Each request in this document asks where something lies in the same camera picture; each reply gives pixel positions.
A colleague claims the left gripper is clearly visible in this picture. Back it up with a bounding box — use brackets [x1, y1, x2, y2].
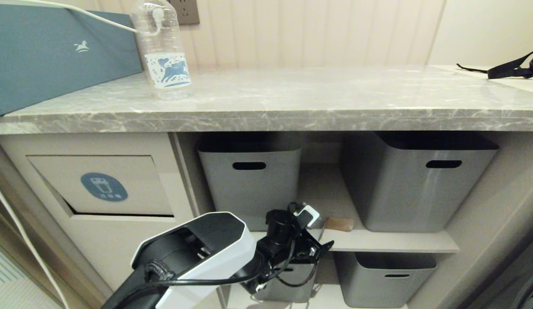
[289, 217, 355, 265]

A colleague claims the grey plastic storage bin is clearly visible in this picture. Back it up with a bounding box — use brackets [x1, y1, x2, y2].
[196, 132, 302, 232]
[249, 256, 319, 303]
[334, 251, 439, 309]
[341, 130, 500, 233]

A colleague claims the beige trash bin flap door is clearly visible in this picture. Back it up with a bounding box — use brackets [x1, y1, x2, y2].
[27, 154, 175, 217]

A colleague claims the beige counter cabinet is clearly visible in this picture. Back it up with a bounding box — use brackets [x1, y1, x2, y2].
[0, 130, 533, 309]

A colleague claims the beige shelf board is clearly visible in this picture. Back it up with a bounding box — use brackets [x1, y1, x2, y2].
[248, 228, 460, 254]

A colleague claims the clear plastic water bottle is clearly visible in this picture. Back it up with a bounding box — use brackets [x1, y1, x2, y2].
[130, 0, 194, 100]

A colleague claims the blue-grey cardboard box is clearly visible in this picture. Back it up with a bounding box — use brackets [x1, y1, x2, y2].
[0, 3, 143, 118]

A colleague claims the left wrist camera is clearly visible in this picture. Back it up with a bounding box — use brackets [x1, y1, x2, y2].
[292, 204, 321, 229]

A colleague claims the black strap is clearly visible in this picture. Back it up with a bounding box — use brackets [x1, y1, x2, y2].
[456, 48, 533, 80]

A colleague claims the grey wall outlet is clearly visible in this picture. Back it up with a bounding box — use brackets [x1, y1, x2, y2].
[168, 0, 201, 25]

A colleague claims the white cable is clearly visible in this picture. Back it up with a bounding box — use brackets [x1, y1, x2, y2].
[17, 0, 139, 33]
[0, 175, 72, 309]

